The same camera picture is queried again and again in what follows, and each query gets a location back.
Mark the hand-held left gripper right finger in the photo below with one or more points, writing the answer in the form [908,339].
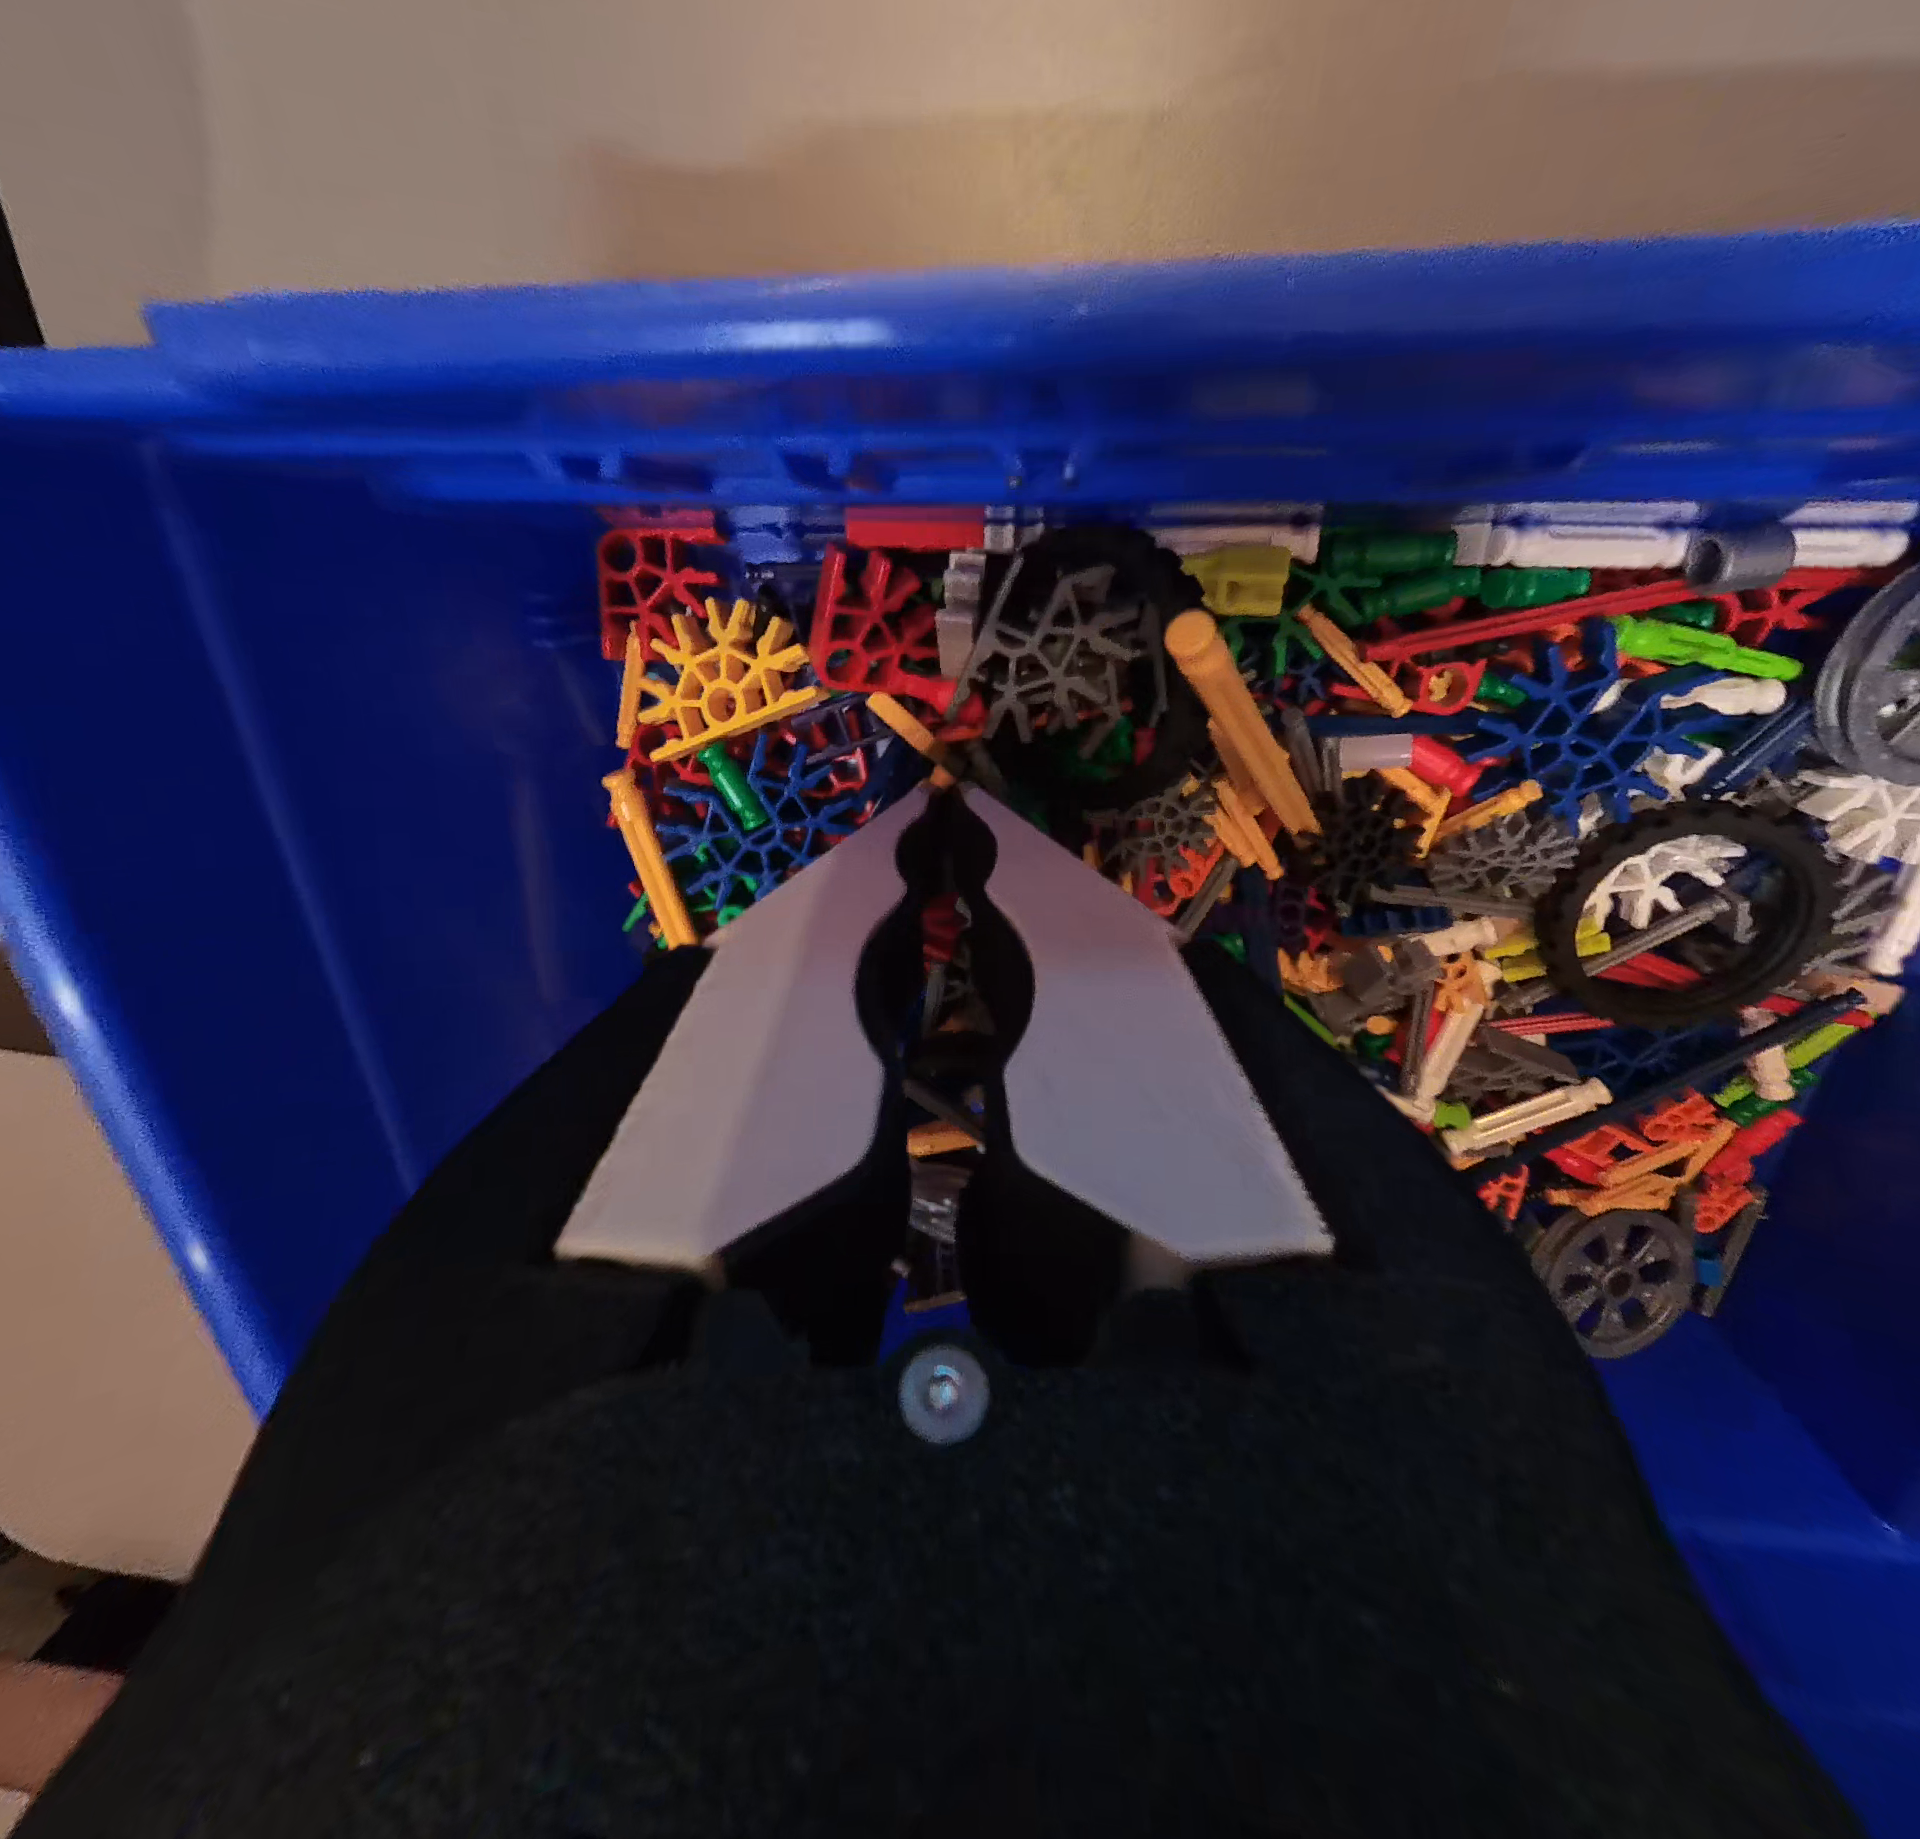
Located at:
[1154,1088]

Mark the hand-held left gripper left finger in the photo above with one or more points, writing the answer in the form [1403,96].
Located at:
[735,1088]

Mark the pile of colourful toy pieces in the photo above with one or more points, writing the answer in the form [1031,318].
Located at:
[1422,817]

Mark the short orange toy rod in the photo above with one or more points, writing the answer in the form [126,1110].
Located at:
[914,739]

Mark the blue plastic bin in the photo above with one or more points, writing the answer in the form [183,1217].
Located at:
[303,817]

